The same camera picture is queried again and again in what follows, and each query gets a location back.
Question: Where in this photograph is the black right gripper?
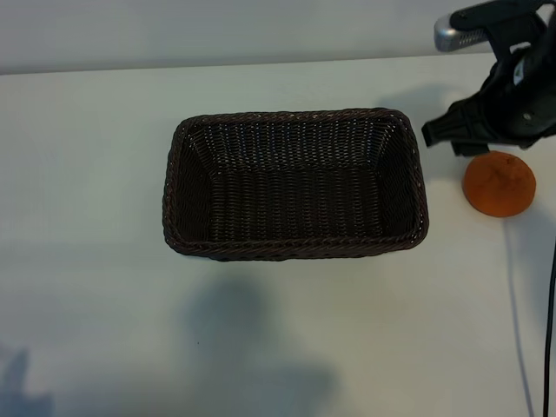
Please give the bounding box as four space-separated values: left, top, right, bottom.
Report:
420 41 556 159

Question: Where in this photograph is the orange fruit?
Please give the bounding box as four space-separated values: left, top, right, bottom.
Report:
462 149 537 217

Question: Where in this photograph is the dark brown woven basket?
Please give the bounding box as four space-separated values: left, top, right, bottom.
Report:
162 107 431 263

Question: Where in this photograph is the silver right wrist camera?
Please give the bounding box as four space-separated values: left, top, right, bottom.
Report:
433 15 494 53

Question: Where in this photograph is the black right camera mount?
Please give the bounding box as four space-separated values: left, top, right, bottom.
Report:
449 0 549 58

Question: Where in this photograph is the black right hanging cable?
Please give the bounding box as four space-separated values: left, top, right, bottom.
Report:
541 241 556 417

